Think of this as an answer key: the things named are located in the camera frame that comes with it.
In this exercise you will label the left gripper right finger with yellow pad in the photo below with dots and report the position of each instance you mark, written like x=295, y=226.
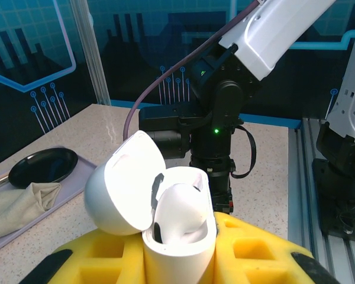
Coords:
x=254, y=260

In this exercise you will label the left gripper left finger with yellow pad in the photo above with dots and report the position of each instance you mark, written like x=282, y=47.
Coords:
x=106, y=260

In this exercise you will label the white earbud charging case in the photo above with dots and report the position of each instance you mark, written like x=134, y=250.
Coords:
x=177, y=260

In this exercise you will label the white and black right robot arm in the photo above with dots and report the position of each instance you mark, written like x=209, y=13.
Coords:
x=254, y=35

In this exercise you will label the lavender plastic tray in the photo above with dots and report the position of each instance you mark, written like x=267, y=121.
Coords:
x=77, y=183

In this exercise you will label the beige folded cloth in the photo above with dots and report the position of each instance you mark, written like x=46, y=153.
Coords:
x=14, y=207

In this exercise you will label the black round plate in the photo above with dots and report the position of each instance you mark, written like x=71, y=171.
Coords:
x=44, y=168

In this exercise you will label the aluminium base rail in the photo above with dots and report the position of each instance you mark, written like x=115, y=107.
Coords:
x=301, y=177

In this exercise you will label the aluminium frame post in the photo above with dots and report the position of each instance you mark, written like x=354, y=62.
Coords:
x=91, y=59

